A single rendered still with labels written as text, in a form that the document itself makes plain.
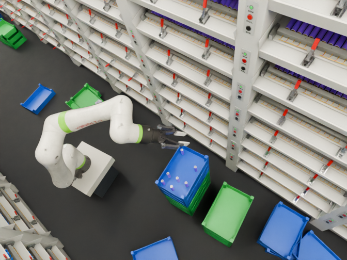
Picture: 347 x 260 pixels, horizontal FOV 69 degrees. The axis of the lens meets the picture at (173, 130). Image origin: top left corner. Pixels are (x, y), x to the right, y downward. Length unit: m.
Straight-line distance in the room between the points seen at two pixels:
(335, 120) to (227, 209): 0.89
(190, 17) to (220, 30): 0.15
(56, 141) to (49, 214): 1.12
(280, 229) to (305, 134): 0.90
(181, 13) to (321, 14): 0.55
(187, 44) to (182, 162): 0.74
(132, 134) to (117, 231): 1.13
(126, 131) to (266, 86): 0.62
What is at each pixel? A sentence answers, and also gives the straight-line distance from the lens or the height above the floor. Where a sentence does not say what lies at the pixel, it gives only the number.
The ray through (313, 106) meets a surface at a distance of 1.09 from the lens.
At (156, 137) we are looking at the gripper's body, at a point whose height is 0.92.
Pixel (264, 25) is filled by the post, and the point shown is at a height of 1.41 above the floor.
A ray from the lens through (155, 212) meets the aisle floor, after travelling 2.07.
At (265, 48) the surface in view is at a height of 1.32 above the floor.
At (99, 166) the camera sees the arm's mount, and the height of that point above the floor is 0.34.
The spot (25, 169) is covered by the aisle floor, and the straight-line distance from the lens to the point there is 2.73.
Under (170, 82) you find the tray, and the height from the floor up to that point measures 0.74.
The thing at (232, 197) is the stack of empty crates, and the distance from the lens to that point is 1.71.
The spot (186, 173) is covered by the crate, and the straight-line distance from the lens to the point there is 1.59.
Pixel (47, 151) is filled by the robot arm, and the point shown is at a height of 0.96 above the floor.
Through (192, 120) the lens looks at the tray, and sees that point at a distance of 1.90.
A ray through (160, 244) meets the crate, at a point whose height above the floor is 0.00.
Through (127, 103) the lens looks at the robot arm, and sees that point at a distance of 1.19.
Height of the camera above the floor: 1.98
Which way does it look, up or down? 60 degrees down
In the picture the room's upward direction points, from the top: 18 degrees counter-clockwise
